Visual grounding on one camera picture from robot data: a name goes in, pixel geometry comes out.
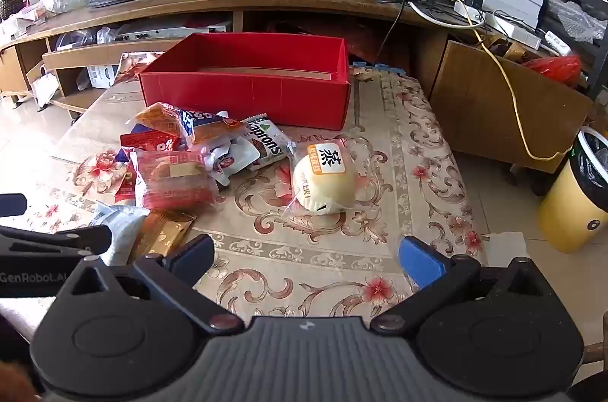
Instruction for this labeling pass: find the red gummy candy packet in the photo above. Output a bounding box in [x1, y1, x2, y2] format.
[120, 131, 184, 153]

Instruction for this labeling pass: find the gold foil packet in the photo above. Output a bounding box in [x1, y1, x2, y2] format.
[130, 209, 196, 263]

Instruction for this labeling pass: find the blue plastic item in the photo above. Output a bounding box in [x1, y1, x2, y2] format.
[351, 61, 404, 75]

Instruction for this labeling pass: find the steamed bun packet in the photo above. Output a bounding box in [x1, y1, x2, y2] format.
[282, 136, 369, 217]

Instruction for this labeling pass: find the floral printed bag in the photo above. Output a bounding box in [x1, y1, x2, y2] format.
[114, 51, 165, 87]

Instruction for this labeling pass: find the red plastic bag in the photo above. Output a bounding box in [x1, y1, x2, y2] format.
[522, 55, 583, 87]

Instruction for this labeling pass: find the floral tablecloth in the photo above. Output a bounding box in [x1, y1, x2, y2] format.
[28, 65, 490, 322]

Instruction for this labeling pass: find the white braised egg packet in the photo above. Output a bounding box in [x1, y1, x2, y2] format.
[204, 136, 260, 187]

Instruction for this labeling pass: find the green white wafer packet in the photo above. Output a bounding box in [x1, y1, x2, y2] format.
[237, 113, 298, 170]

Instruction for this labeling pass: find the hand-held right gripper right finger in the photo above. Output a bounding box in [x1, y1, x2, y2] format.
[370, 236, 559, 335]

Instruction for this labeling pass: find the white box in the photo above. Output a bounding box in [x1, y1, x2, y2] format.
[88, 64, 119, 89]

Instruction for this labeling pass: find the silver media player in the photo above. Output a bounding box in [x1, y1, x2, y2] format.
[116, 22, 233, 44]

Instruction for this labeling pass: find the red cardboard box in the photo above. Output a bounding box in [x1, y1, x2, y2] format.
[138, 32, 352, 131]

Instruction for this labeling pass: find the white power strip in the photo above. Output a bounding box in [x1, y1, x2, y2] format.
[453, 0, 542, 51]

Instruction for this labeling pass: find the red cake packet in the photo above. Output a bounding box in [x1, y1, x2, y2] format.
[129, 148, 219, 213]

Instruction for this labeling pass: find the white paper sheet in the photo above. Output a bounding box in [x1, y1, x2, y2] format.
[484, 232, 528, 270]

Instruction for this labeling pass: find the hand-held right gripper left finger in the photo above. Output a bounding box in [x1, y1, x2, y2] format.
[56, 235, 245, 335]

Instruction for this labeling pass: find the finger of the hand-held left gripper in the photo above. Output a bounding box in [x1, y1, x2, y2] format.
[0, 225, 112, 259]
[0, 194, 27, 217]

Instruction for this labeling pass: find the yellow trash bin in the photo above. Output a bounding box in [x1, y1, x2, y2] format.
[537, 127, 608, 255]

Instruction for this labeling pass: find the orange bread packet blue label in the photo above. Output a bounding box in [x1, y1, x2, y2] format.
[135, 102, 241, 146]

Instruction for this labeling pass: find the yellow cable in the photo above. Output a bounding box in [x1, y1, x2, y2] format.
[342, 0, 573, 161]

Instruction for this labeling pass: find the wooden television stand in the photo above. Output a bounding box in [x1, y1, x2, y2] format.
[0, 0, 523, 120]

